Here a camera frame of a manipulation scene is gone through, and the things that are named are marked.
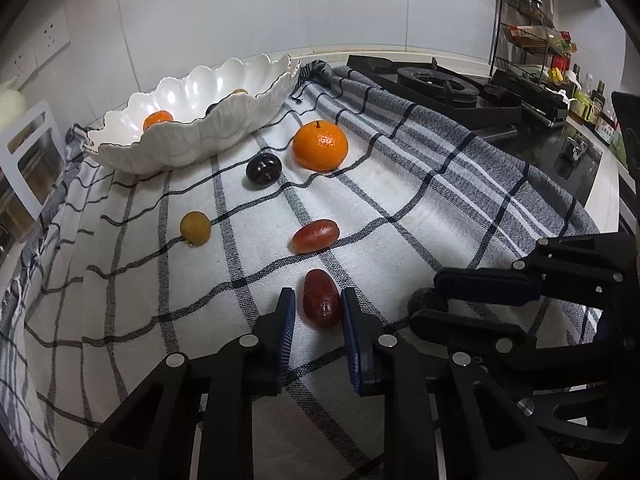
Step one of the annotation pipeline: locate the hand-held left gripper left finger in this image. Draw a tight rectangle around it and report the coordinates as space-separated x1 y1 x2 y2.
59 287 297 480

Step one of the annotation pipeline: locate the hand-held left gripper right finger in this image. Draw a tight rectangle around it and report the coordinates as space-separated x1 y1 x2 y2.
341 287 581 480

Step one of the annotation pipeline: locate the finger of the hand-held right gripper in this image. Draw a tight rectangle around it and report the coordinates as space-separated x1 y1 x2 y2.
434 234 640 333
409 308 640 395

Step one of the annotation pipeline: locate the red oval date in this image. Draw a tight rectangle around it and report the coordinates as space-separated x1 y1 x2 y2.
291 219 341 255
301 268 344 330

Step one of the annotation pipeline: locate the small dark grape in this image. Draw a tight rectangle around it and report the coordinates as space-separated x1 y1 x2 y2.
407 287 449 318

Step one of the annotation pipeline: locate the white scalloped bowl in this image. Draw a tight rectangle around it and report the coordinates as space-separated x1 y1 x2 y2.
82 53 302 176

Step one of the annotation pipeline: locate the orange mandarin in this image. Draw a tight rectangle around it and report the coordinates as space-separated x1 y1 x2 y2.
143 110 175 133
292 120 350 173

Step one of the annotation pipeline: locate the grey white checked cloth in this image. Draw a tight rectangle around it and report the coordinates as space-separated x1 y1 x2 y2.
0 60 601 480

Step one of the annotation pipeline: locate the black glass gas hob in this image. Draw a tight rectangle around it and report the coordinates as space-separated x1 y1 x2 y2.
345 54 603 208

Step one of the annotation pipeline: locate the silver hob knob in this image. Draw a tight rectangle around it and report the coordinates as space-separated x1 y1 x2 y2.
560 137 590 162

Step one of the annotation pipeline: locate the black burner pan support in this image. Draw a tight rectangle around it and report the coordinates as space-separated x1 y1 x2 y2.
397 64 482 109
482 70 571 128

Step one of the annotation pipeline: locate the black wire spice rack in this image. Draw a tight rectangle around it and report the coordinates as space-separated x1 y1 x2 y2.
489 0 576 91

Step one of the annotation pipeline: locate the white frame stand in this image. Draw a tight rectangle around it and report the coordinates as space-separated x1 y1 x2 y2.
0 100 67 221

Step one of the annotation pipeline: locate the white wall socket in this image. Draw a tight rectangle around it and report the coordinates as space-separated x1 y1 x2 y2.
34 7 71 66
0 47 38 81

